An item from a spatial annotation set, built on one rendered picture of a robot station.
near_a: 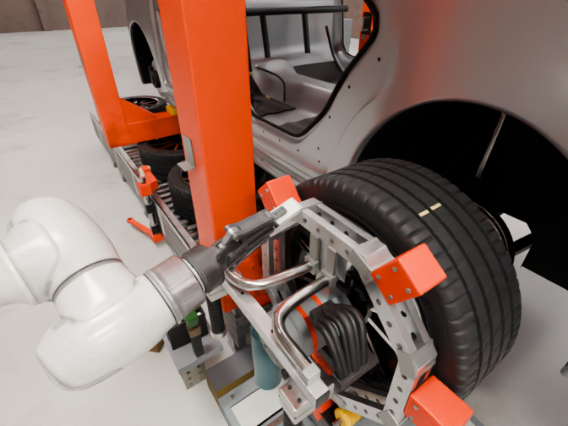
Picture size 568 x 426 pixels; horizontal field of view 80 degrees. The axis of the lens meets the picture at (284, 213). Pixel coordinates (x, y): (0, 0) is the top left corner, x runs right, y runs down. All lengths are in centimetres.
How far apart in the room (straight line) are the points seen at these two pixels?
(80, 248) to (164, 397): 134
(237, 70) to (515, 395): 180
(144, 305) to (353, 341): 35
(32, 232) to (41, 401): 153
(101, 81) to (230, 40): 198
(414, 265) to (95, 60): 253
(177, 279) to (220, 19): 62
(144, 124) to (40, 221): 241
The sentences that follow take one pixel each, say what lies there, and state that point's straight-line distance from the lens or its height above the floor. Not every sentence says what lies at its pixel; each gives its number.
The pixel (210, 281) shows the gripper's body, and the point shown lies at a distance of 53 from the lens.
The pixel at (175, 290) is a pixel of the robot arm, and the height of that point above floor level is 118.
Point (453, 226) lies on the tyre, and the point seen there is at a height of 114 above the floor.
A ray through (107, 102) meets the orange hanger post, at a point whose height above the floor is 86.
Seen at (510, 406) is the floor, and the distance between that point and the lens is 199.
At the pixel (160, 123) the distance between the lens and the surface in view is 298.
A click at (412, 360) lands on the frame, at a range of 71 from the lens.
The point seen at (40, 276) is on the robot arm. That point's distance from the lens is 55.
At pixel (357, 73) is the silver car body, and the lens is 119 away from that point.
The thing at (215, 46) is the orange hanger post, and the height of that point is 142.
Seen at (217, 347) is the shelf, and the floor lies 45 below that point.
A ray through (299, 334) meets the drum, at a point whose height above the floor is 90.
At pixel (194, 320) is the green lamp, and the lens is 118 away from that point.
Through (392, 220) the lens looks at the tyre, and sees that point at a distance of 70.
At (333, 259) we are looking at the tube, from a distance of 72.
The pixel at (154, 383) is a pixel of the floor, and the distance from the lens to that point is 187.
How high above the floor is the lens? 154
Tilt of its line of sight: 33 degrees down
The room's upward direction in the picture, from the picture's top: straight up
